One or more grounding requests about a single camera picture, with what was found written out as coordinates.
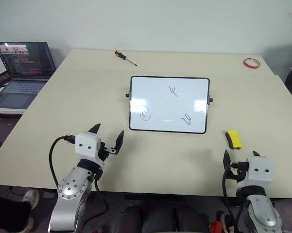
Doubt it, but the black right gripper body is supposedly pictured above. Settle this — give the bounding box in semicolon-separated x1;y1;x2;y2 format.
224;161;249;183

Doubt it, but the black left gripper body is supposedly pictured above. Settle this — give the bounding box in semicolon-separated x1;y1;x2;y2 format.
98;142;120;163

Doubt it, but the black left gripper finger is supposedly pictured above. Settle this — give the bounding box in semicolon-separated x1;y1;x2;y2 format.
88;123;102;135
114;130;125;154

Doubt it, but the yellow and black eraser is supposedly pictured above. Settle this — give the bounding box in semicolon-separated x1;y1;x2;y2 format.
224;130;244;150

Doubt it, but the red object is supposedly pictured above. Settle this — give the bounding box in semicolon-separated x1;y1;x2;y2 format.
208;219;223;233

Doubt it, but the small black-framed whiteboard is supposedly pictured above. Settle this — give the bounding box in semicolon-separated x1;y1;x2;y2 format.
125;75;214;134

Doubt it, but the red and black screwdriver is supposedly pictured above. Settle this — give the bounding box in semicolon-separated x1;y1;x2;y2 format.
114;50;138;67

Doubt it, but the red tape roll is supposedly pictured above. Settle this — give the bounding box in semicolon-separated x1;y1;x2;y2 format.
242;57;261;70

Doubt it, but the open grey laptop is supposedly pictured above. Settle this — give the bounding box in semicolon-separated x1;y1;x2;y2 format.
0;41;57;109

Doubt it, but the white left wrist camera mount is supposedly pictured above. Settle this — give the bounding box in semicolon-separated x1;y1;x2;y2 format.
75;132;103;163

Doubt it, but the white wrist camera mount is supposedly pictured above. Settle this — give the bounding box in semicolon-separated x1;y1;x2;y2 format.
243;155;275;189
75;132;103;163

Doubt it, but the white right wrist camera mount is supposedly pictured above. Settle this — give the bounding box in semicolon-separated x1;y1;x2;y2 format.
243;155;275;189

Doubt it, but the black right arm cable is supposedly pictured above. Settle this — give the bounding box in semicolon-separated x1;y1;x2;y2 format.
222;164;241;233

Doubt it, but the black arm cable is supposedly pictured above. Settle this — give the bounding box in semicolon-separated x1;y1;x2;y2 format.
49;135;76;188
222;164;241;233

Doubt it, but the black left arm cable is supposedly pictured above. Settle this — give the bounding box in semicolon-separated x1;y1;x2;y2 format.
49;135;76;188

